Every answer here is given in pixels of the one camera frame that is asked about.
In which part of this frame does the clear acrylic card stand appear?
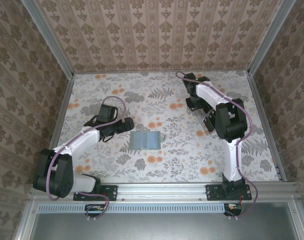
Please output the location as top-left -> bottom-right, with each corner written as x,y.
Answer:
191,106 -> 219,133

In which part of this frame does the floral patterned table cover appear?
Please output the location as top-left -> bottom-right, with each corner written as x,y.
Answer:
45,70 -> 283,184

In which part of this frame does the grey sheet metal panel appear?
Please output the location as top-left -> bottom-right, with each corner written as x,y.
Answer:
29,212 -> 302,240

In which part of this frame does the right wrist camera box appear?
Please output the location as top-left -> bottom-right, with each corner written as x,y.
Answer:
184,72 -> 198,88

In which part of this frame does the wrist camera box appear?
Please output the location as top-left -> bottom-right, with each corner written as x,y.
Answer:
184,72 -> 198,88
99,104 -> 118,120

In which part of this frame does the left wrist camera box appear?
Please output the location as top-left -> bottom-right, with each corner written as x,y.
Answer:
99,104 -> 118,120

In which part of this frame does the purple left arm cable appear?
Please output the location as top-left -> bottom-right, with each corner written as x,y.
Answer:
45,96 -> 130,222

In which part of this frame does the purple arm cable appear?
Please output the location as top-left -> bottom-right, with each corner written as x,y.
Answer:
45,96 -> 130,222
175,71 -> 259,222

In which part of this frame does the aluminium table side rail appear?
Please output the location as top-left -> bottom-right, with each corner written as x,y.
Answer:
49,73 -> 75,151
246,73 -> 289,183

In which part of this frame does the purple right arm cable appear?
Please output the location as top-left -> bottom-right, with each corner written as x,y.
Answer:
175,71 -> 259,222

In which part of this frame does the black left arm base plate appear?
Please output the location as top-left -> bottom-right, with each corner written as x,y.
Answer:
73,184 -> 118,202

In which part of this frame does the aluminium mounting rail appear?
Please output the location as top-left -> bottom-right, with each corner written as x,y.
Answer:
29,182 -> 299,202

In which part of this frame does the black cable connector socket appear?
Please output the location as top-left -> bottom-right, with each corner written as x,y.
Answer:
84,203 -> 108,218
223,203 -> 243,217

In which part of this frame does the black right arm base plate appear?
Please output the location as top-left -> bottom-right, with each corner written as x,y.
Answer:
206,184 -> 253,202

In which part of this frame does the grey slotted cable duct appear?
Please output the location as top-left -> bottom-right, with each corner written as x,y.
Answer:
38,202 -> 227,214

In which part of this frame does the aluminium frame post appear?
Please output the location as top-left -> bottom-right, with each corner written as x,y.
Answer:
19,0 -> 76,79
247,0 -> 297,77

